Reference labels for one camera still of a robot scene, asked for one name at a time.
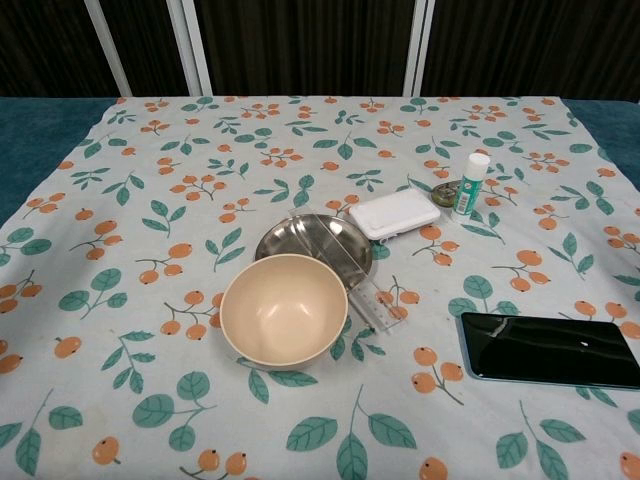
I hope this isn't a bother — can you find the stainless steel plate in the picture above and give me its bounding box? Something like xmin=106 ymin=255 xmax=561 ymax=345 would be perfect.
xmin=254 ymin=214 xmax=375 ymax=289

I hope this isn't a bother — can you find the floral fruit print tablecloth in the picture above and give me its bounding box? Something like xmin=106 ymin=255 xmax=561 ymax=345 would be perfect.
xmin=0 ymin=94 xmax=640 ymax=480

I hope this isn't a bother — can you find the clear plastic ruler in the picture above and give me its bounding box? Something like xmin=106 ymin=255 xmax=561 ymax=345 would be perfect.
xmin=288 ymin=210 xmax=407 ymax=339

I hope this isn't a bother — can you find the white rectangular power bank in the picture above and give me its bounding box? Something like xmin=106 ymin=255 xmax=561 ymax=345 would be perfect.
xmin=348 ymin=192 xmax=442 ymax=245

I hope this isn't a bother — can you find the beige plastic bowl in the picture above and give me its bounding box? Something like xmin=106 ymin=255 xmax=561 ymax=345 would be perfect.
xmin=219 ymin=253 xmax=350 ymax=371

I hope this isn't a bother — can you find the white green glue stick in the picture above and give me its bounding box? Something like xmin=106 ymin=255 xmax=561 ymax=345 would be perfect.
xmin=450 ymin=152 xmax=490 ymax=224

